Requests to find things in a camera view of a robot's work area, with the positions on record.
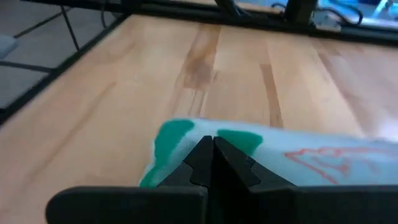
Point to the white desk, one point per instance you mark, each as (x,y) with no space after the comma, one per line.
(7,45)

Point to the dinosaur print towel green back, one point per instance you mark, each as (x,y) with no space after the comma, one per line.
(295,155)

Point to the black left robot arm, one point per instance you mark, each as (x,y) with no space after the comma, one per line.
(300,11)

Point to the black aluminium rig frame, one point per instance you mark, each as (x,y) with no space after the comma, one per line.
(186,14)

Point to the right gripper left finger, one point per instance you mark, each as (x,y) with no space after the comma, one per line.
(140,205)

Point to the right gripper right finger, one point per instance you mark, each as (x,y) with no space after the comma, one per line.
(295,205)

